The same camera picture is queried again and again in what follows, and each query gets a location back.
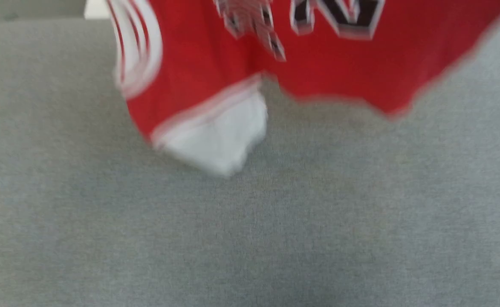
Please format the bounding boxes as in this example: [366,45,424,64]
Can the red and white jersey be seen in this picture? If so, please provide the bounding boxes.
[105,0,500,178]

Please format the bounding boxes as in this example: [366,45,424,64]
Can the grey fabric sofa seat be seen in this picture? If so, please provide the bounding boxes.
[0,13,500,307]

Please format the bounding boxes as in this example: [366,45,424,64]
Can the white box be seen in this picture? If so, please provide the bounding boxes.
[84,0,113,20]

